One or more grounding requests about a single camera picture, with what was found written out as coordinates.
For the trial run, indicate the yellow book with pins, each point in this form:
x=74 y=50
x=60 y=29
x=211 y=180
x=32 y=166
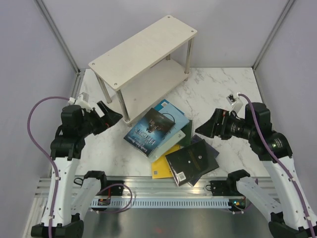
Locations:
x=160 y=167

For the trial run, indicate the black book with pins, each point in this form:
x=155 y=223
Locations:
x=190 y=163

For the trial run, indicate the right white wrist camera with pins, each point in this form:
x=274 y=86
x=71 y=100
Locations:
x=235 y=102

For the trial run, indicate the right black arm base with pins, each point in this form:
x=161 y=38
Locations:
x=220 y=188

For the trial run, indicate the dark blue Wuthering Heights book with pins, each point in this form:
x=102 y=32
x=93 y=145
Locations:
x=149 y=131

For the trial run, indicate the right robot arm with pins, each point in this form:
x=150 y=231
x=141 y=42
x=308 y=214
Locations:
x=290 y=216

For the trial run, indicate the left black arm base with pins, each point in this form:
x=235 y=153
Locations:
x=112 y=191

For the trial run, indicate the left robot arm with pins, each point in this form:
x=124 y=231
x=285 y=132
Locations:
x=64 y=214

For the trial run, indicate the dark green book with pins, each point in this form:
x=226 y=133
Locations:
x=187 y=130

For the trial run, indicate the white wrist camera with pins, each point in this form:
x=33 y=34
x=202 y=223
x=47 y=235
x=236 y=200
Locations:
x=83 y=99
x=235 y=102

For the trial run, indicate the pale green book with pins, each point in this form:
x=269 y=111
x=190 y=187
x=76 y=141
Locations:
x=160 y=150

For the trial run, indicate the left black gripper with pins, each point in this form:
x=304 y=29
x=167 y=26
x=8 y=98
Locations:
x=110 y=117

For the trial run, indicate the white slotted cable duct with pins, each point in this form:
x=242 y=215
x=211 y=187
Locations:
x=118 y=202

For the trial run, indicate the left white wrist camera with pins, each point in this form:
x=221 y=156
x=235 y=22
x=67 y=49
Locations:
x=83 y=99

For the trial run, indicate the aluminium front rail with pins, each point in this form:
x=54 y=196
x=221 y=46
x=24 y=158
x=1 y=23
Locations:
x=165 y=187

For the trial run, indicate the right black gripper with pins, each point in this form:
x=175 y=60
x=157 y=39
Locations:
x=210 y=128

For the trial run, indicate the white two-tier shelf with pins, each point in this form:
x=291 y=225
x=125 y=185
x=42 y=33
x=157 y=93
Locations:
x=140 y=71

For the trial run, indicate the light blue cat book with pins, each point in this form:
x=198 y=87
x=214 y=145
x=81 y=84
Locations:
x=180 y=122

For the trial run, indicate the bright blue book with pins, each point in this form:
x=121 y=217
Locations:
x=166 y=108

